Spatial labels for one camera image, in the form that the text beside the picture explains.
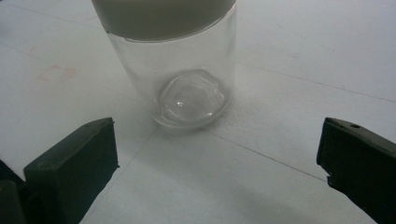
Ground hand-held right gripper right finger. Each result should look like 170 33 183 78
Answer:
316 117 396 224

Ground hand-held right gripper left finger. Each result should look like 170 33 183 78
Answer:
22 117 120 224

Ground clear glass jar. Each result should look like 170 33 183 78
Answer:
106 7 237 131

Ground white jar lid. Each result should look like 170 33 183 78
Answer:
91 0 237 43

